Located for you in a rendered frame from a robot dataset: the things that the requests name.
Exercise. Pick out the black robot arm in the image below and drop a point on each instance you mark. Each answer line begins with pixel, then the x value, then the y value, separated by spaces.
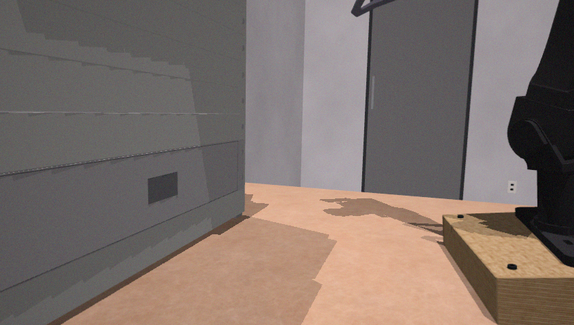
pixel 541 131

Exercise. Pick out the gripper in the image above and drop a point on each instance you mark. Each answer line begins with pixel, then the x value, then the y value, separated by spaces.
pixel 358 10

